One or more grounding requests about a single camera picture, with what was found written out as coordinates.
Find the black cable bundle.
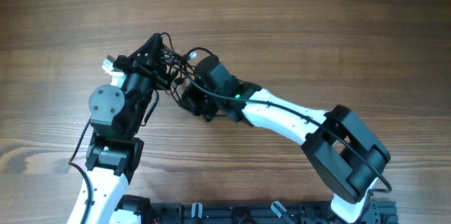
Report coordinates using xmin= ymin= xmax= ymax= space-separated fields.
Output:
xmin=154 ymin=32 xmax=216 ymax=112

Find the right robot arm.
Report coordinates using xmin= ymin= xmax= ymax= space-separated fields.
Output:
xmin=182 ymin=55 xmax=390 ymax=223

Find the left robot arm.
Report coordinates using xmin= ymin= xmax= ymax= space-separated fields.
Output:
xmin=68 ymin=33 xmax=171 ymax=223

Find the black right camera cable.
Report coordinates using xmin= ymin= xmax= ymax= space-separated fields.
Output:
xmin=183 ymin=46 xmax=393 ymax=224

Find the black camera cable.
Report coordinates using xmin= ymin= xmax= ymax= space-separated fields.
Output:
xmin=68 ymin=118 xmax=95 ymax=224
xmin=183 ymin=46 xmax=393 ymax=224

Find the black left camera cable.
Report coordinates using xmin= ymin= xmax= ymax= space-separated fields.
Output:
xmin=68 ymin=118 xmax=95 ymax=224

